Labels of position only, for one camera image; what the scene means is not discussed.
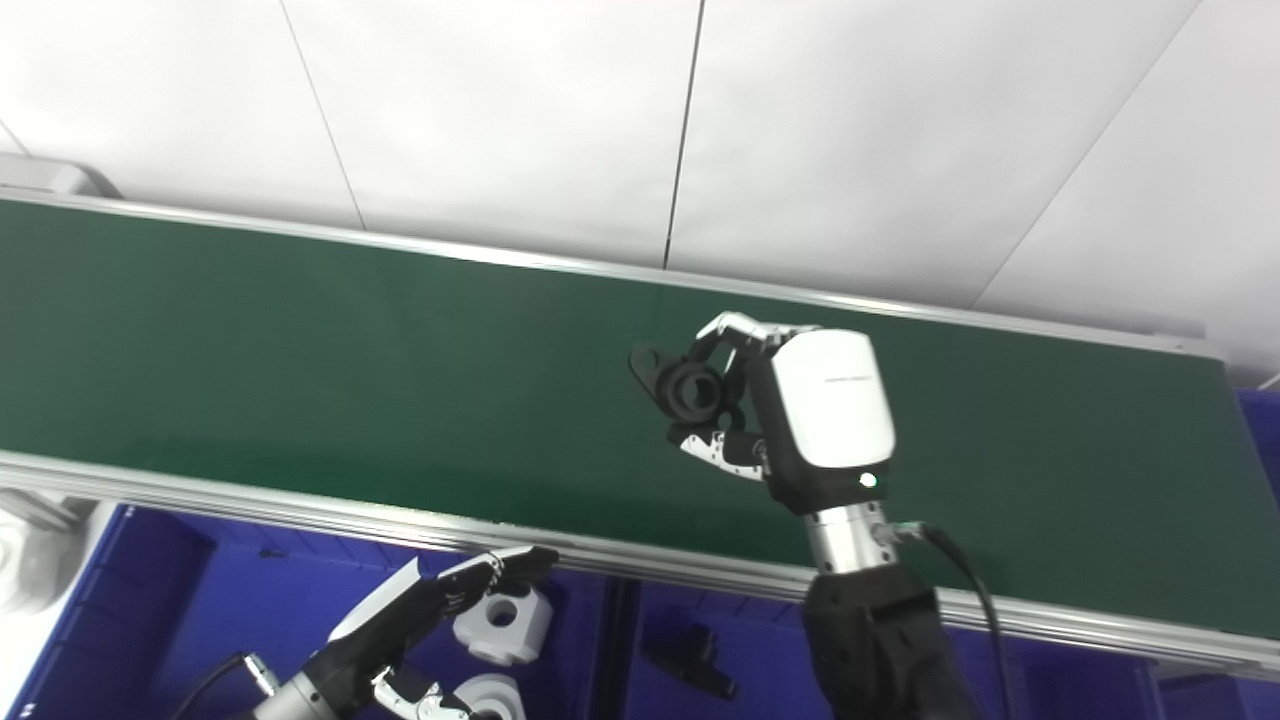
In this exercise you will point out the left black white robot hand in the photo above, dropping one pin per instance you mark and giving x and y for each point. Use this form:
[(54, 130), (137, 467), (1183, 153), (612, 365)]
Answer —
[(385, 620)]

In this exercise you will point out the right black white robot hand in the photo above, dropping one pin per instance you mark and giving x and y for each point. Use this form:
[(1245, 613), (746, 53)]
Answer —
[(830, 400)]

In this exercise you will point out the black flange part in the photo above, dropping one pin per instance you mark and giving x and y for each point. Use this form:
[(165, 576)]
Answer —
[(690, 660), (690, 390)]

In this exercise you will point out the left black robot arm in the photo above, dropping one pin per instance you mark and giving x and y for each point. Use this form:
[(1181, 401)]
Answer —
[(295, 700)]

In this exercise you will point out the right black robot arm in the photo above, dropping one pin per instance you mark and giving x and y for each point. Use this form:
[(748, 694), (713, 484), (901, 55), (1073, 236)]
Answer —
[(870, 640)]

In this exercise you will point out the white cylindrical plastic part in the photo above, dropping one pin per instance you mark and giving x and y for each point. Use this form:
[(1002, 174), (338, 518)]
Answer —
[(495, 695), (505, 630)]

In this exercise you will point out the blue plastic bin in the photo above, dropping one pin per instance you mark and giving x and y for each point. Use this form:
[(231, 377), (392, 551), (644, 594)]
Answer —
[(1220, 700), (180, 620), (1060, 690), (1262, 440)]

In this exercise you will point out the green conveyor belt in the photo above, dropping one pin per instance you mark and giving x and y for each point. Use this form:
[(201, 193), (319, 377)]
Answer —
[(350, 370)]

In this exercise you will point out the aluminium conveyor leg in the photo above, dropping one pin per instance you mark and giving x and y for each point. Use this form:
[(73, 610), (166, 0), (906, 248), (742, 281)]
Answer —
[(40, 508)]

